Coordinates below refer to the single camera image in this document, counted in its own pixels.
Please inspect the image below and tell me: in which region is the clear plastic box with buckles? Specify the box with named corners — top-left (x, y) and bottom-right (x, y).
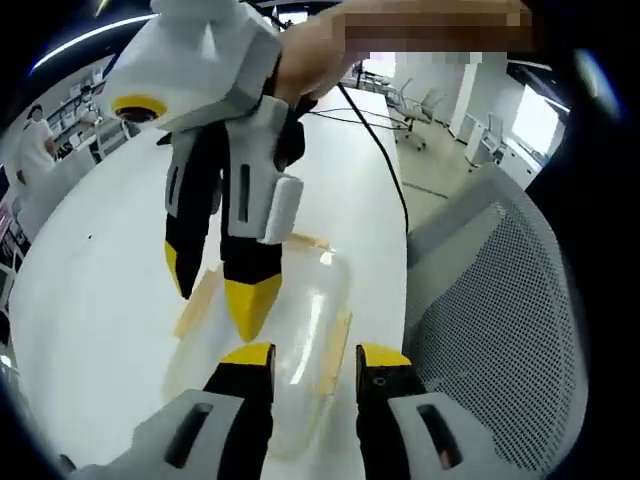
top-left (162, 231), bottom-right (354, 459)

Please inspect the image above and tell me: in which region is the white office chair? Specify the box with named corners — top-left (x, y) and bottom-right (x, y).
top-left (91, 117), bottom-right (142, 162)

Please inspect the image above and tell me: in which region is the person's right hand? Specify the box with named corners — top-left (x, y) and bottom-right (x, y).
top-left (277, 4), bottom-right (347, 104)

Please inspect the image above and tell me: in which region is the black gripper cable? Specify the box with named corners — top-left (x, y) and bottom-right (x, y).
top-left (336, 81), bottom-right (410, 237)

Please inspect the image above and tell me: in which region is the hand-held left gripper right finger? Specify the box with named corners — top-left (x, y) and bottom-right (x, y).
top-left (355, 342), bottom-right (484, 480)

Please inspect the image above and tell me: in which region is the grey mesh office chair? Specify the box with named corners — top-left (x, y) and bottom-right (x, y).
top-left (401, 162), bottom-right (590, 480)

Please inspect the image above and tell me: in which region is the black table cable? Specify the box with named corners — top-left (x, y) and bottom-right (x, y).
top-left (303, 106), bottom-right (402, 132)

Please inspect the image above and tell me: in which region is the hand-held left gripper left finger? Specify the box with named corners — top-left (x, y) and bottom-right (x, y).
top-left (82, 342), bottom-right (277, 480)

